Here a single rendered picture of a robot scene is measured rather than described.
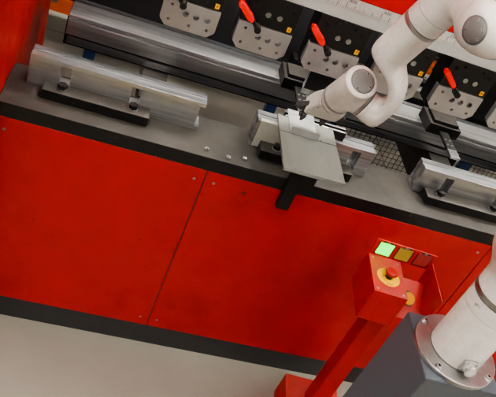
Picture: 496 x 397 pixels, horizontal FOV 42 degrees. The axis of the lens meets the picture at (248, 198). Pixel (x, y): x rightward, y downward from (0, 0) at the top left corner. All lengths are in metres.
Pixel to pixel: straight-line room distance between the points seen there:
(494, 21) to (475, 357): 0.66
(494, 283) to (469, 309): 0.09
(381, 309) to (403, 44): 0.80
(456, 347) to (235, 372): 1.24
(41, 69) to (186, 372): 1.18
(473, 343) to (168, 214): 1.00
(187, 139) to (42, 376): 0.94
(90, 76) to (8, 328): 0.97
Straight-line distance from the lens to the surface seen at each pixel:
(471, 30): 1.28
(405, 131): 2.36
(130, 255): 2.14
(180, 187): 1.94
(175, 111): 1.93
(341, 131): 2.01
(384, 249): 1.98
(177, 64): 2.14
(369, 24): 1.82
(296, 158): 1.79
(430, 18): 1.46
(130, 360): 2.42
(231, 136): 1.99
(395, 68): 1.55
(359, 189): 2.04
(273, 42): 1.80
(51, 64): 1.91
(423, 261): 2.04
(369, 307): 1.93
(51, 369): 2.34
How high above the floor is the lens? 1.93
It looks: 36 degrees down
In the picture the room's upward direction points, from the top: 25 degrees clockwise
